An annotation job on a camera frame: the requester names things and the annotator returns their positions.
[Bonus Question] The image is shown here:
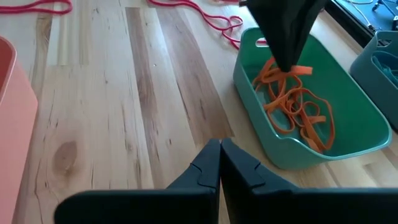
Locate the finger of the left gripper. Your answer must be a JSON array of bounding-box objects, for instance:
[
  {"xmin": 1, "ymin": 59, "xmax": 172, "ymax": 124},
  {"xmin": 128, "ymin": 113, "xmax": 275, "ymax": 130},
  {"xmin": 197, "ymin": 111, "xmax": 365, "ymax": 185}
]
[
  {"xmin": 286, "ymin": 0, "xmax": 327, "ymax": 72},
  {"xmin": 247, "ymin": 0, "xmax": 289, "ymax": 72}
]

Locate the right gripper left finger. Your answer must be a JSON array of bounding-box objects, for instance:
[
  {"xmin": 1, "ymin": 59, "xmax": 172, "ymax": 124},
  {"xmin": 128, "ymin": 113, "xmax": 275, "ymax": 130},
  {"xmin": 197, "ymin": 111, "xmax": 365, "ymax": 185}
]
[{"xmin": 54, "ymin": 138, "xmax": 221, "ymax": 224}]

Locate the orange plastic basket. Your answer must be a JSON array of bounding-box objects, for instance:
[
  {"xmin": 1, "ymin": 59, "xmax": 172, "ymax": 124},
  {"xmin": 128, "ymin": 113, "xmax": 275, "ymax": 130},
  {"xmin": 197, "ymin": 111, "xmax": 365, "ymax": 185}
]
[{"xmin": 0, "ymin": 35, "xmax": 39, "ymax": 224}]

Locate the white cable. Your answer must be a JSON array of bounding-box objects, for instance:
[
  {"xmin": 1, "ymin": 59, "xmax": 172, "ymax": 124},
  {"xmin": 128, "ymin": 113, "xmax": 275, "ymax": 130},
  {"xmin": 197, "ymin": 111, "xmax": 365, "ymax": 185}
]
[{"xmin": 349, "ymin": 0, "xmax": 373, "ymax": 28}]

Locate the long dark red rubber band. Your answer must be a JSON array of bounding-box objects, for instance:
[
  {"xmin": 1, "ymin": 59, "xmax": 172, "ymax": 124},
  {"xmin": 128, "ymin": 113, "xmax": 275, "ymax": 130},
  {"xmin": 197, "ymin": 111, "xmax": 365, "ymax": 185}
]
[{"xmin": 0, "ymin": 0, "xmax": 74, "ymax": 16}]

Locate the blue-grey plastic basket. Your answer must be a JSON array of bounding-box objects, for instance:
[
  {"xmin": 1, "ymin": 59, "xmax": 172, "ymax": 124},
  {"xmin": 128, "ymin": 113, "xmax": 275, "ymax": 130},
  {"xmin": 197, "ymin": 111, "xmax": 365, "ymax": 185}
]
[{"xmin": 349, "ymin": 30, "xmax": 398, "ymax": 130}]

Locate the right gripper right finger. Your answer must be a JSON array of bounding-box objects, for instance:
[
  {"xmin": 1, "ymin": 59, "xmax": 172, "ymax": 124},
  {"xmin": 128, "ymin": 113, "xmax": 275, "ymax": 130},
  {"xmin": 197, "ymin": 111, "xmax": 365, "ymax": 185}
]
[{"xmin": 220, "ymin": 136, "xmax": 398, "ymax": 224}]

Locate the green plastic basket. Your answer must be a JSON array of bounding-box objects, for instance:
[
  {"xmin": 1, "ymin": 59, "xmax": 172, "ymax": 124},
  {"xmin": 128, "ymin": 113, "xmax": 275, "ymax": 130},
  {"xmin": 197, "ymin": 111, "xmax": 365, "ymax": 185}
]
[{"xmin": 233, "ymin": 27, "xmax": 393, "ymax": 170}]

